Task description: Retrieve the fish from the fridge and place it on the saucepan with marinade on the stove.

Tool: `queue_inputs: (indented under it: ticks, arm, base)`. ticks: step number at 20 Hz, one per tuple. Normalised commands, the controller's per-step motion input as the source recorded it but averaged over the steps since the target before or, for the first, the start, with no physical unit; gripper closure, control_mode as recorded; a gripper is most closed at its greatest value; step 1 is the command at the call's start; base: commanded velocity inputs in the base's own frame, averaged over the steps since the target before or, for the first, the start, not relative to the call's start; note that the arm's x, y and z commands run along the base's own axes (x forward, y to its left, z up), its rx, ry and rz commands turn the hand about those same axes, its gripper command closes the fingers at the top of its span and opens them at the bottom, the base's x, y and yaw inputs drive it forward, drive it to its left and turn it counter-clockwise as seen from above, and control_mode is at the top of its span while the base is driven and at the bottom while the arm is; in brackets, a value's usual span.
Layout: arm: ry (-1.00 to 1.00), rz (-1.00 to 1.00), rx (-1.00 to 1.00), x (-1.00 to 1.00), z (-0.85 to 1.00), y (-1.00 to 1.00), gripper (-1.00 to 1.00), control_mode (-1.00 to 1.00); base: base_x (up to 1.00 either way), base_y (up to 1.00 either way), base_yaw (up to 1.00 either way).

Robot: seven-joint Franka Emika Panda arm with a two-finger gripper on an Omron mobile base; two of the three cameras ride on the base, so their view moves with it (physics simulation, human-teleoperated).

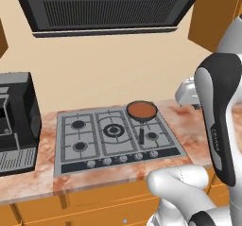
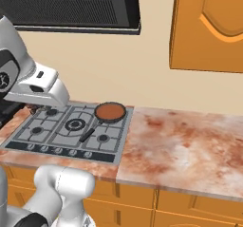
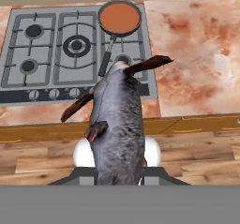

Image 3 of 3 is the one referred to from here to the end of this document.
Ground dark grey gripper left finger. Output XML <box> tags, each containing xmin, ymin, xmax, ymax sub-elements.
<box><xmin>48</xmin><ymin>167</ymin><xmax>97</xmax><ymax>187</ymax></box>

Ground grey fish with brown fins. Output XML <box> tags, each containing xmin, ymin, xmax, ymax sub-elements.
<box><xmin>60</xmin><ymin>54</ymin><xmax>174</xmax><ymax>187</ymax></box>

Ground black saucepan with long handle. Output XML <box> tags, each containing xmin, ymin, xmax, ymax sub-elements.
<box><xmin>97</xmin><ymin>0</ymin><xmax>143</xmax><ymax>78</ymax></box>

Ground round grey hob knob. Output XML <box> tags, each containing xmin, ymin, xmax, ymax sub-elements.
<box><xmin>49</xmin><ymin>88</ymin><xmax>60</xmax><ymax>99</ymax></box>
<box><xmin>28</xmin><ymin>89</ymin><xmax>40</xmax><ymax>100</ymax></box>
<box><xmin>68</xmin><ymin>87</ymin><xmax>81</xmax><ymax>98</ymax></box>

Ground grey gas hob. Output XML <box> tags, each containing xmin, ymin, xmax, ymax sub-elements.
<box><xmin>0</xmin><ymin>3</ymin><xmax>159</xmax><ymax>106</ymax></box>

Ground wooden cupboard front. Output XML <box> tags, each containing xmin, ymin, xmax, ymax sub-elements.
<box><xmin>0</xmin><ymin>114</ymin><xmax>240</xmax><ymax>143</ymax></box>

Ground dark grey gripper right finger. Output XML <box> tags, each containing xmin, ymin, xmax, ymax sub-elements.
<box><xmin>140</xmin><ymin>166</ymin><xmax>191</xmax><ymax>187</ymax></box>

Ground white round object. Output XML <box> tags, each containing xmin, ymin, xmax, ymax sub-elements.
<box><xmin>72</xmin><ymin>136</ymin><xmax>162</xmax><ymax>169</ymax></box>

